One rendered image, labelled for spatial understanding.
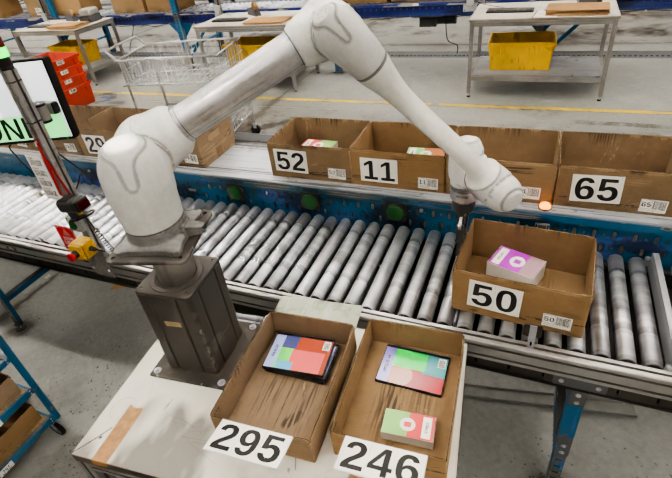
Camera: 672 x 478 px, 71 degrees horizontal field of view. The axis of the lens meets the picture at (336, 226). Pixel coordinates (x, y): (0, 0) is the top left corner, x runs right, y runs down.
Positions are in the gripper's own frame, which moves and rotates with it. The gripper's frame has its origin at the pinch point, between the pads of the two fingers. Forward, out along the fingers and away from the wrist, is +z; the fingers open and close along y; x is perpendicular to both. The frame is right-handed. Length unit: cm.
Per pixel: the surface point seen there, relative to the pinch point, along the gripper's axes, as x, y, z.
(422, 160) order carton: -20.4, -28.9, -17.2
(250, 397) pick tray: -47, 71, 10
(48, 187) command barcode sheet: -153, 31, -24
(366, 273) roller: -32.2, 10.2, 10.6
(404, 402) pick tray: -5, 59, 9
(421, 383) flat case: -1, 53, 8
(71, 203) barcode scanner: -135, 37, -23
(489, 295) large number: 12.2, 20.6, 0.9
